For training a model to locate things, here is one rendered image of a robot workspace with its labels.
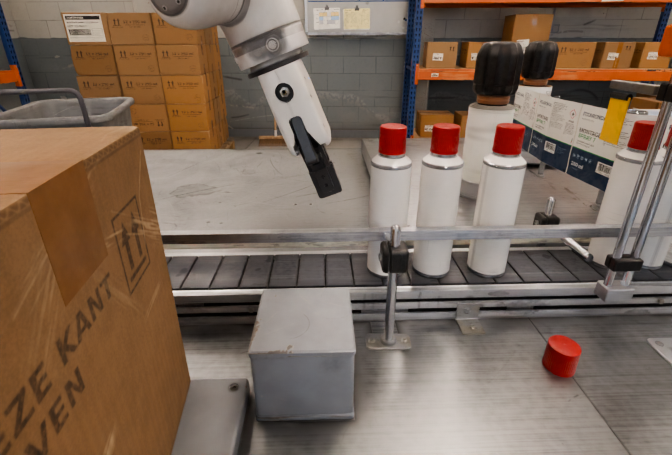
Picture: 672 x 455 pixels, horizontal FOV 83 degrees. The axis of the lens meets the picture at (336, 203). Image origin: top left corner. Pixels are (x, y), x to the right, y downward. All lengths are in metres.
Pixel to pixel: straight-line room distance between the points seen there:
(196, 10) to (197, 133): 3.50
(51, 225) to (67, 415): 0.09
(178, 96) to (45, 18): 2.70
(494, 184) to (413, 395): 0.26
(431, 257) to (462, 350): 0.12
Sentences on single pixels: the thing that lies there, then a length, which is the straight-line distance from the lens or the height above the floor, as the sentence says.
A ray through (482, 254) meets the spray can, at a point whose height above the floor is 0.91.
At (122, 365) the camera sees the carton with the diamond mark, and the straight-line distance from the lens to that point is 0.30.
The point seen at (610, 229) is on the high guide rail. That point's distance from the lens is 0.60.
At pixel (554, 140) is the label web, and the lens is 0.98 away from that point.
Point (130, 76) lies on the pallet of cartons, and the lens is 3.98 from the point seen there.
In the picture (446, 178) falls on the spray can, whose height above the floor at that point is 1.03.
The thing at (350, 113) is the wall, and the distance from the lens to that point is 5.04.
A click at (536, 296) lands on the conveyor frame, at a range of 0.60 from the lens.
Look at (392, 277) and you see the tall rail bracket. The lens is 0.45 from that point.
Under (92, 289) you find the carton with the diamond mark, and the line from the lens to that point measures 0.26.
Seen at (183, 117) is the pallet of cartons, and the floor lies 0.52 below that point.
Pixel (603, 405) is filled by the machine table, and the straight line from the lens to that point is 0.53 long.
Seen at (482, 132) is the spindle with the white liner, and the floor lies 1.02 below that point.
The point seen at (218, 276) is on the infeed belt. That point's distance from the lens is 0.56.
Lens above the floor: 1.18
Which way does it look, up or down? 23 degrees down
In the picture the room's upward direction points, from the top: straight up
